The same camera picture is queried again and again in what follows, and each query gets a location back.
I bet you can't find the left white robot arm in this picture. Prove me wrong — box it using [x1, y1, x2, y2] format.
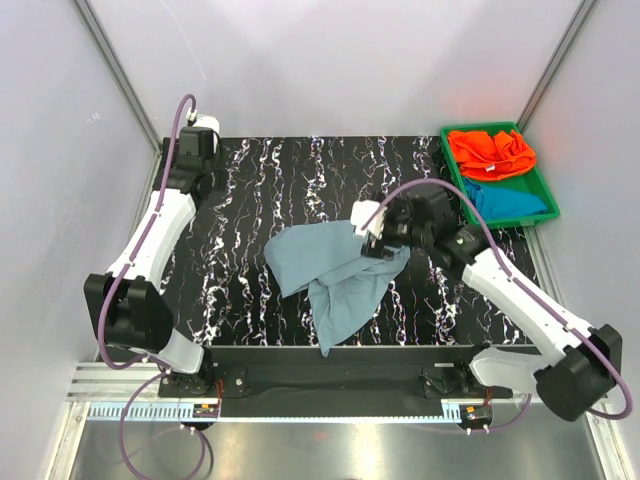
[84, 116, 227, 396]

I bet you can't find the orange t shirt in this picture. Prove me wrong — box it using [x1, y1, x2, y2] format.
[446, 130, 537, 182]

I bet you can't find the green plastic bin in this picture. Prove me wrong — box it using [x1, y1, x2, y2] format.
[440, 121, 560, 229]

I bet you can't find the right aluminium corner post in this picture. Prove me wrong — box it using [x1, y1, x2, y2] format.
[517, 0, 601, 133]

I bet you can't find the grey-blue t shirt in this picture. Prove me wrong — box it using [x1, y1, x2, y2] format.
[264, 220, 410, 357]

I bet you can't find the left aluminium corner post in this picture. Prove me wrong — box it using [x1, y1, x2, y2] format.
[70, 0, 162, 153]

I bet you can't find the right small connector box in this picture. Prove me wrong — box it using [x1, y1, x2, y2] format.
[461, 404, 493, 428]

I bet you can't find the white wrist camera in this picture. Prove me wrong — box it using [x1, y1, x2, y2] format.
[350, 200, 387, 240]
[185, 108, 220, 149]

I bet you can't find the white slotted cable duct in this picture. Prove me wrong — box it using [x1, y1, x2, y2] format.
[87, 402, 464, 424]

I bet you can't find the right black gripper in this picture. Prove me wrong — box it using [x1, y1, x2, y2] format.
[361, 191, 432, 262]

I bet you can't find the left small connector box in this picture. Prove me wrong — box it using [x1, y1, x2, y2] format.
[193, 401, 221, 418]

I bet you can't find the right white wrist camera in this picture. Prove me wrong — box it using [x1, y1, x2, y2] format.
[350, 200, 387, 240]

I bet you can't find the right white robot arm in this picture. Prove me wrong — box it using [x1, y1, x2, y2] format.
[350, 181, 623, 421]

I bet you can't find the teal blue t shirt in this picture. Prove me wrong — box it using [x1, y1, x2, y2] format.
[463, 178, 547, 221]

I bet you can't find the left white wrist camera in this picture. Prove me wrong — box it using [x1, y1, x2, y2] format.
[185, 108, 220, 149]

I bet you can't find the aluminium corner post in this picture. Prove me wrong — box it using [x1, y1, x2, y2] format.
[70, 0, 162, 153]
[517, 0, 601, 133]

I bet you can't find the aluminium rail frame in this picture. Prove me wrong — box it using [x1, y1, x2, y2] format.
[65, 363, 612, 404]

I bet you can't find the small connector box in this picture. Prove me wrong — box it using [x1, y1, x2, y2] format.
[193, 401, 221, 418]
[461, 404, 493, 428]

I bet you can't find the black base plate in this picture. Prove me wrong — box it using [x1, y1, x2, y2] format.
[159, 346, 484, 422]

